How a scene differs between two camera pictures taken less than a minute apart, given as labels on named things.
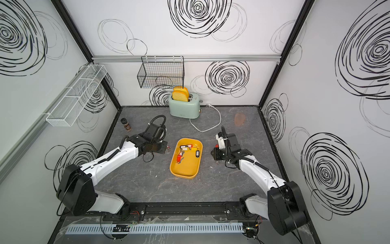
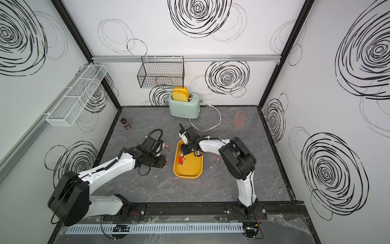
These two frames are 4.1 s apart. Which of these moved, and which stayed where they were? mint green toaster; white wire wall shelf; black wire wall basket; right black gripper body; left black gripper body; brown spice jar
Moved: left black gripper body; right black gripper body
Stayed: white wire wall shelf; brown spice jar; mint green toaster; black wire wall basket
